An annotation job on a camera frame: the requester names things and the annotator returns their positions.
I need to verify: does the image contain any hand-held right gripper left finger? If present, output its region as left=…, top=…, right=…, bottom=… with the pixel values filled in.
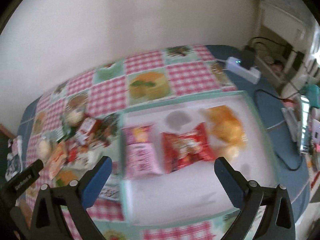
left=30, top=156, right=113, bottom=240

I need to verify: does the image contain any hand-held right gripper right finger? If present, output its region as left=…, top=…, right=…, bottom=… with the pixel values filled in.
left=214, top=157, right=297, bottom=240

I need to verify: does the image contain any white tray with teal rim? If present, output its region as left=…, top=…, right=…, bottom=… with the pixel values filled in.
left=120, top=90, right=279, bottom=227

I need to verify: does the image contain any round wrapped pastry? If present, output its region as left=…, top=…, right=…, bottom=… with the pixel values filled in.
left=37, top=140, right=54, bottom=160
left=65, top=109, right=84, bottom=127

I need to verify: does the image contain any bright red snack packet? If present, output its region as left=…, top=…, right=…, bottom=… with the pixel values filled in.
left=161, top=122, right=217, bottom=173

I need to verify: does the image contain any orange bread packet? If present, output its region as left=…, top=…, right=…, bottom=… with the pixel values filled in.
left=202, top=105, right=247, bottom=160

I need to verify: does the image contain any pink snack packet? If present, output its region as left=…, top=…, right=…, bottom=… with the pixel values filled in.
left=124, top=124, right=163, bottom=179

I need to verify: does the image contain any red and white snack packet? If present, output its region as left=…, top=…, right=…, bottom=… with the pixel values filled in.
left=75, top=117, right=100, bottom=145

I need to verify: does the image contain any blue tablecloth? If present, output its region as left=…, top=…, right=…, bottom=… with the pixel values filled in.
left=17, top=44, right=315, bottom=230

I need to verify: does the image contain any white phone stand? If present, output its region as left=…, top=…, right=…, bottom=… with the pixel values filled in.
left=281, top=107, right=300, bottom=140

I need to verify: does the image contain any white power strip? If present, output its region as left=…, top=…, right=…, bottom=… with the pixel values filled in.
left=225, top=57, right=260, bottom=84

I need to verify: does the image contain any teal case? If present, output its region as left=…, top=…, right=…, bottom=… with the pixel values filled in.
left=300, top=84, right=320, bottom=108

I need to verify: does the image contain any black charger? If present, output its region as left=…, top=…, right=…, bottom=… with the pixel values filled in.
left=240, top=49, right=258, bottom=70

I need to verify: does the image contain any pink checked patchwork tablecloth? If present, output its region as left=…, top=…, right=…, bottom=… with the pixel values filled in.
left=20, top=44, right=250, bottom=240

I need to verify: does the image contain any brown wooden frame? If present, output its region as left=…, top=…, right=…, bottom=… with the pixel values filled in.
left=0, top=124, right=15, bottom=140

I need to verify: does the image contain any black phone cable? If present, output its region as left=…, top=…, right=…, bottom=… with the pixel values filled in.
left=254, top=89, right=304, bottom=172

